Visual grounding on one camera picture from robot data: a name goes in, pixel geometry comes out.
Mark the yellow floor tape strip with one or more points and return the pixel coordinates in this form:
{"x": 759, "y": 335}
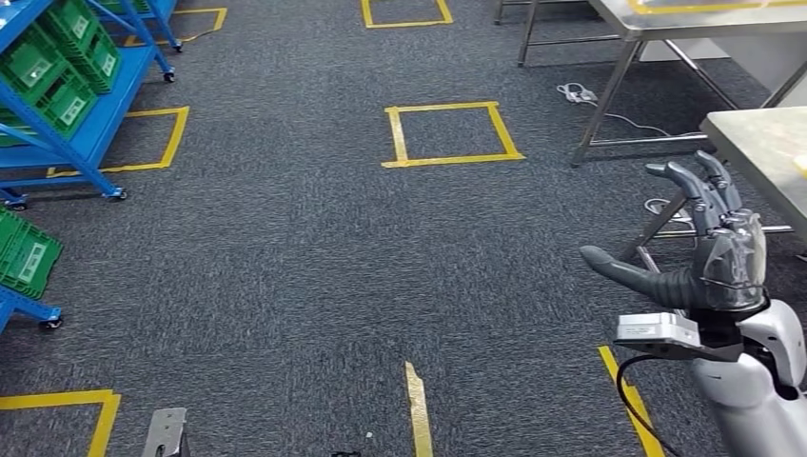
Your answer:
{"x": 418, "y": 410}
{"x": 609, "y": 363}

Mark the yellow floor tape square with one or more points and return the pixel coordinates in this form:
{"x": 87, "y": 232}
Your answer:
{"x": 57, "y": 399}

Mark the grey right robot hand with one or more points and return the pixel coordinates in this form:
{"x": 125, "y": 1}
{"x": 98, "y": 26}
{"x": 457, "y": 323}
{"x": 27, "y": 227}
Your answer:
{"x": 731, "y": 265}

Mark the black robot foot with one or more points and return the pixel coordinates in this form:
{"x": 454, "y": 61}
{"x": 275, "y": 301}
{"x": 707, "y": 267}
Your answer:
{"x": 345, "y": 453}

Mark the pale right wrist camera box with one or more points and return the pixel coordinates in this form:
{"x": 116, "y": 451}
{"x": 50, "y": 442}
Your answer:
{"x": 655, "y": 331}

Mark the green plastic crate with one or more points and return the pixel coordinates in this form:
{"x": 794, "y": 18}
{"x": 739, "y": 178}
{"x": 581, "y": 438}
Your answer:
{"x": 28, "y": 258}
{"x": 25, "y": 63}
{"x": 12, "y": 126}
{"x": 69, "y": 22}
{"x": 69, "y": 107}
{"x": 94, "y": 66}

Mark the stainless steel workbench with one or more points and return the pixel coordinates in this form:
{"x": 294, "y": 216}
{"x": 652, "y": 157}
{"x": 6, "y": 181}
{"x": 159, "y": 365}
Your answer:
{"x": 693, "y": 16}
{"x": 756, "y": 145}

